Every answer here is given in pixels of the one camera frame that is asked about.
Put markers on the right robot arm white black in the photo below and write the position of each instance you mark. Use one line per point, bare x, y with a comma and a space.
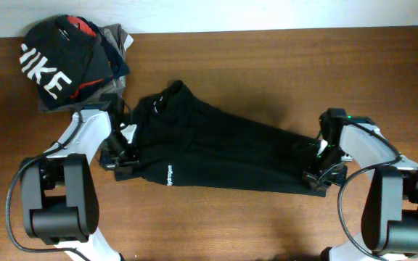
350, 146

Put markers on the black t-shirt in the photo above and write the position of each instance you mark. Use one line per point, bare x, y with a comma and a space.
181, 140

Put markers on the navy red trimmed folded shirt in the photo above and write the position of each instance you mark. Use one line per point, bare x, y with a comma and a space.
90, 29

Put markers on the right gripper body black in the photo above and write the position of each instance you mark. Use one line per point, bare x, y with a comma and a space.
327, 168

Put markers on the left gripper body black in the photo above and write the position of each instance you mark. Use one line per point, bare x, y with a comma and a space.
116, 153

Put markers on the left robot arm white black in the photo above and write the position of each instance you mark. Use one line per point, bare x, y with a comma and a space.
59, 200

